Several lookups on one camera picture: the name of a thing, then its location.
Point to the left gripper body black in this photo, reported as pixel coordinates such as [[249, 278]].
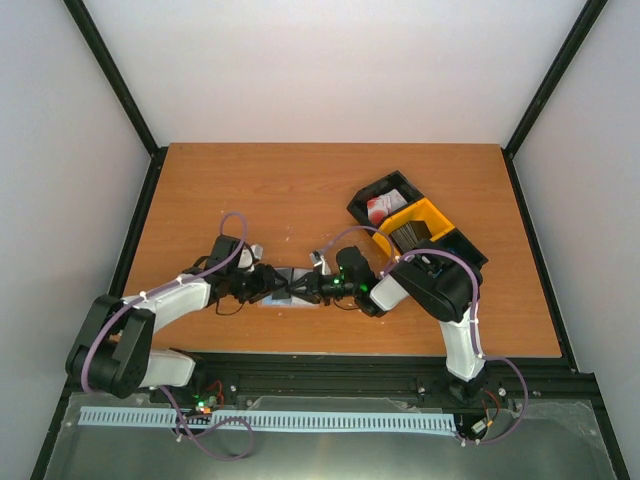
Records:
[[247, 287]]

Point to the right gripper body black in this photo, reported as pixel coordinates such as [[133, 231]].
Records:
[[333, 289]]

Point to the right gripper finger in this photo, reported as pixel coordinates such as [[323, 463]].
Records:
[[305, 282], [304, 298]]

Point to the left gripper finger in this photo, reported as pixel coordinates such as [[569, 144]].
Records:
[[273, 279], [280, 293]]

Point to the pink card holder wallet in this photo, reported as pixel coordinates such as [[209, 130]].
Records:
[[291, 274]]

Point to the dark card stack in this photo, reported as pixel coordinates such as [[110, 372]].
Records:
[[407, 236]]

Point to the white card stack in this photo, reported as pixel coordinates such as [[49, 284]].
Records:
[[383, 205]]

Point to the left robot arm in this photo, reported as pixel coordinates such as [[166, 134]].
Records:
[[113, 352]]

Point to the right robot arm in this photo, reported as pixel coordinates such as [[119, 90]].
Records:
[[444, 285]]

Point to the yellow bin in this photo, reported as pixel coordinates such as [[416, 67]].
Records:
[[422, 209]]

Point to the black bin left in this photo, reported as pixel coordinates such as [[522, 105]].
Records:
[[395, 180]]

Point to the black bin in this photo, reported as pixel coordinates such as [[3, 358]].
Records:
[[456, 243], [395, 180]]

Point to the black bin right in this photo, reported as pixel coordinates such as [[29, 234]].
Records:
[[456, 243]]

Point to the small electronics board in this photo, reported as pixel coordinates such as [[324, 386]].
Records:
[[206, 404]]

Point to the grey connector plug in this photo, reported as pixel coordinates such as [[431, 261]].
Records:
[[481, 427]]

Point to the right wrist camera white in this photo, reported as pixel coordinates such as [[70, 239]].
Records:
[[320, 263]]

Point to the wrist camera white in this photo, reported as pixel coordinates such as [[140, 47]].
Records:
[[320, 263], [250, 255]]

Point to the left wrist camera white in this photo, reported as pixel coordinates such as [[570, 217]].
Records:
[[250, 255]]

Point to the black aluminium rail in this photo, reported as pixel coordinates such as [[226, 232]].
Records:
[[418, 381]]

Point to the light blue cable duct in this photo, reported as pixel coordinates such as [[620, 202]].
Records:
[[275, 421]]

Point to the left black frame post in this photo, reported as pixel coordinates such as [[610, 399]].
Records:
[[92, 37]]

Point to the black frame post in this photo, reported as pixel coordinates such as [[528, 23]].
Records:
[[585, 21], [92, 37]]

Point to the right black frame post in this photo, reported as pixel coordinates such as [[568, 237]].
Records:
[[585, 21]]

